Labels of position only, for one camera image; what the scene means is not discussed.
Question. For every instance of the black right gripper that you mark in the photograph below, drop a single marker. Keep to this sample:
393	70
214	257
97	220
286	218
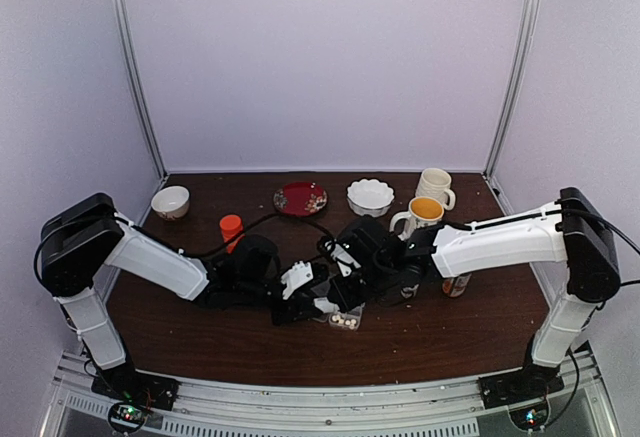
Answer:
344	300

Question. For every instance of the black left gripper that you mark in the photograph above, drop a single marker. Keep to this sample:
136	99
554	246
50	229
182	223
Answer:
297	305

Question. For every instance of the clear plastic pill organizer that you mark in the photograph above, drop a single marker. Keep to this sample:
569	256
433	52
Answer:
356	312

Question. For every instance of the orange pill bottle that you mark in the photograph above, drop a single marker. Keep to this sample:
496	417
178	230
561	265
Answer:
231	229

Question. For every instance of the white pill bottle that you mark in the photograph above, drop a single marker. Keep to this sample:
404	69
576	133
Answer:
324	305

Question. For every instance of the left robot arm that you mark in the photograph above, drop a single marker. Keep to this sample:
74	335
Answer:
77	243

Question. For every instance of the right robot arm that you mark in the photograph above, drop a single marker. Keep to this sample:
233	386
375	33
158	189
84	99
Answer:
418	244

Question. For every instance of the white pills in organizer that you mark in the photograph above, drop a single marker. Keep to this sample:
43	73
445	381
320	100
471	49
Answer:
343	321

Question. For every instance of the white scalloped bowl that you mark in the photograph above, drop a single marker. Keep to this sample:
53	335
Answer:
370	197

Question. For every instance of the floral mug yellow inside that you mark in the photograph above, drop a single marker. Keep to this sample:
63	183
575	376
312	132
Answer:
421	212

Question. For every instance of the amber bottle grey cap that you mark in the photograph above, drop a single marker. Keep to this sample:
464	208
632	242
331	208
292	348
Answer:
454	287

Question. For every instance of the red floral plate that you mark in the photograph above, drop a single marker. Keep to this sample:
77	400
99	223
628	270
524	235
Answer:
301	199

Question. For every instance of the cream textured mug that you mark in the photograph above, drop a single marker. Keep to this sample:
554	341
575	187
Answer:
436	183

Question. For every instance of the plain white ceramic bowl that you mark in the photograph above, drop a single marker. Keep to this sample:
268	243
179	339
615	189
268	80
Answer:
171	203

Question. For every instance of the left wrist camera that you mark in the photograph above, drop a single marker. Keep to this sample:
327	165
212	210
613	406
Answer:
300	274

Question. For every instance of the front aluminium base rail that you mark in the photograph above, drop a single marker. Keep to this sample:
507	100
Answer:
451	407

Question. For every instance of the right aluminium frame post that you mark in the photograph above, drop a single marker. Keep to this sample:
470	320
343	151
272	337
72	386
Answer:
528	21

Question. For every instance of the aluminium frame post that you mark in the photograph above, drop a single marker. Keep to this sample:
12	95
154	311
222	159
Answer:
528	21
136	87

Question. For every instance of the left aluminium frame post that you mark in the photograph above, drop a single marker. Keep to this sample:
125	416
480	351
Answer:
136	87

